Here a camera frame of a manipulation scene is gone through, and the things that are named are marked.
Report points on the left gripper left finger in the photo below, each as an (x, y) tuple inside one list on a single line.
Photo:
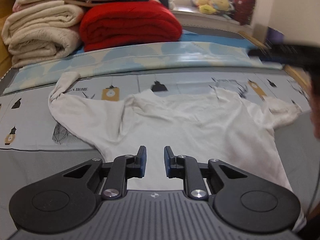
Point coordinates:
[(120, 171)]

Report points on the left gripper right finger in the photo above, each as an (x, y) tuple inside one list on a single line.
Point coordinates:
[(187, 169)]

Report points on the white long-sleeve shirt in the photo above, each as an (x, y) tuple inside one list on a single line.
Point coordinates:
[(217, 125)]

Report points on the person's right hand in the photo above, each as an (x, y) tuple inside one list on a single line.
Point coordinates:
[(315, 112)]

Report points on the purple container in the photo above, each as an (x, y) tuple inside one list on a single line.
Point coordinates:
[(273, 36)]

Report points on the dark red bag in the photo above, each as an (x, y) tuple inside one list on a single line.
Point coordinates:
[(243, 11)]

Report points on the yellow plush toy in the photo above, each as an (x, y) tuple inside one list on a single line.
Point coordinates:
[(213, 7)]

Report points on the light blue folded mat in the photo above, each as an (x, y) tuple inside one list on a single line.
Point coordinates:
[(154, 56)]

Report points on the red folded blanket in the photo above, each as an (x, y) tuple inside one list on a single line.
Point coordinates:
[(125, 23)]

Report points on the cream folded blanket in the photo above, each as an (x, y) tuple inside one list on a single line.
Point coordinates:
[(43, 32)]

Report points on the wooden bed frame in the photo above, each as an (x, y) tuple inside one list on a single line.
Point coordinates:
[(298, 74)]

